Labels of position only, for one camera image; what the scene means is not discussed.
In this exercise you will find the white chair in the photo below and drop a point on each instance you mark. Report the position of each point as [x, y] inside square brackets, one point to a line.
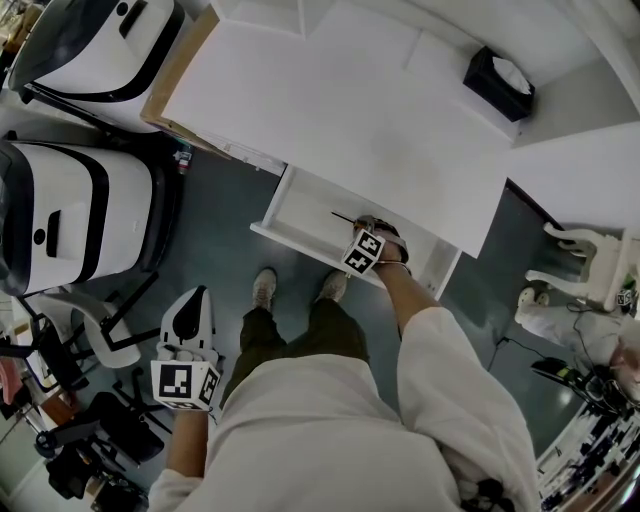
[107, 340]

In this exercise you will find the flat cardboard box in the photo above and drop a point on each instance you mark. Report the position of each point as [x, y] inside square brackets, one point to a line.
[170, 85]

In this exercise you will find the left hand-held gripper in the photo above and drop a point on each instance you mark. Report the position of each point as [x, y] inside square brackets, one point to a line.
[175, 385]

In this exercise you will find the person's right shoe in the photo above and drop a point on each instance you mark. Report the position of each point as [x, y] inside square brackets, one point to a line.
[332, 286]

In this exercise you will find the white and black machine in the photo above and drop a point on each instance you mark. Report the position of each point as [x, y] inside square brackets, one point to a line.
[95, 55]
[75, 215]

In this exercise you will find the person's left shoe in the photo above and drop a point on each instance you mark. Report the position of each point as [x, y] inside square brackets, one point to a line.
[264, 290]

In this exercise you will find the person's dark olive trousers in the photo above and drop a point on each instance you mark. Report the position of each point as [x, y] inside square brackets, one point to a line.
[320, 330]

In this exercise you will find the white desk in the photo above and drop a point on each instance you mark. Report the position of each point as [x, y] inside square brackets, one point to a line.
[350, 125]

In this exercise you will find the person's right forearm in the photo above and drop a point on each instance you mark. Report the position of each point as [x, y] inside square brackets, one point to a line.
[400, 295]

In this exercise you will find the person's left forearm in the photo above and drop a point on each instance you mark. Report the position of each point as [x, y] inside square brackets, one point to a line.
[187, 445]

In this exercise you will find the black tissue box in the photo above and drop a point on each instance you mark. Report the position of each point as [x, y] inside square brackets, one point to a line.
[492, 90]

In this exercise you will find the wide white drawer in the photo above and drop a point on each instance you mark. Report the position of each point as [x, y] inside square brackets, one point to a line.
[310, 215]

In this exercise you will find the white shelf hutch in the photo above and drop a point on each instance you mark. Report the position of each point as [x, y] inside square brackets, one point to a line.
[380, 20]

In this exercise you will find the orange black screwdriver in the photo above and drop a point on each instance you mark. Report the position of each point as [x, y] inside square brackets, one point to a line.
[345, 217]

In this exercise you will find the small labelled bottle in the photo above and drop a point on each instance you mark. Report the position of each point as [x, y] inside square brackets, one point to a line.
[184, 161]

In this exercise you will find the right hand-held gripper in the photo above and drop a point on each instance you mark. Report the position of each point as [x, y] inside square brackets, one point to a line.
[362, 252]

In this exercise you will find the black office chair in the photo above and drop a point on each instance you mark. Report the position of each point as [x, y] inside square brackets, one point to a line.
[115, 430]

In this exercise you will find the person's beige shirt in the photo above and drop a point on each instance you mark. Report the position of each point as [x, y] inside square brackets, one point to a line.
[325, 440]

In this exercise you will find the white cluttered workbench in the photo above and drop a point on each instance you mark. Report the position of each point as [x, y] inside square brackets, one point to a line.
[600, 450]

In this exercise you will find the person's shoe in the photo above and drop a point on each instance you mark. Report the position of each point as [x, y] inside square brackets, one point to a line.
[332, 286]
[264, 290]

